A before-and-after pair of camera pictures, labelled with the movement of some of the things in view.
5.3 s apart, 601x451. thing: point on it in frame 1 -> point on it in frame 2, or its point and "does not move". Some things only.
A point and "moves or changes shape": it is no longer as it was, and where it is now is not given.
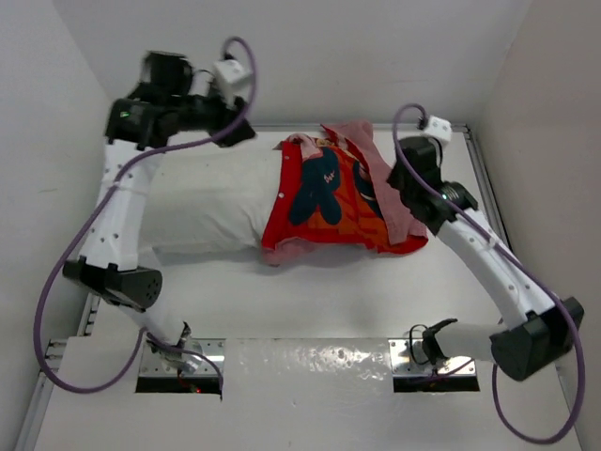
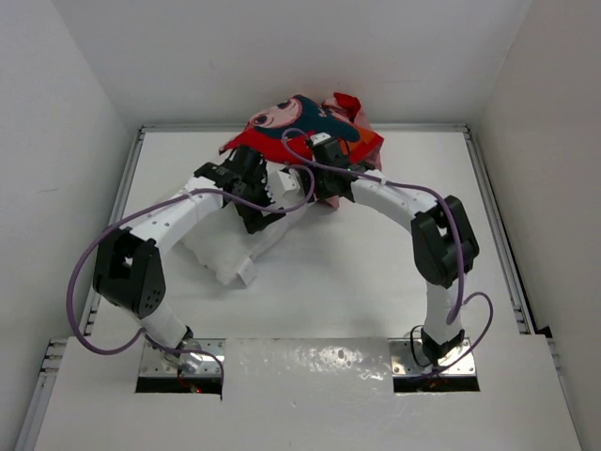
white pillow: x=211 y=198 moves or changes shape
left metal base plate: x=197 y=357 does not move
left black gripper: x=227 y=115 -> x=254 y=219
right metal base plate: x=408 y=358 does not move
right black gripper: x=392 y=178 -> x=321 y=191
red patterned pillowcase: x=333 y=192 -> x=282 y=134
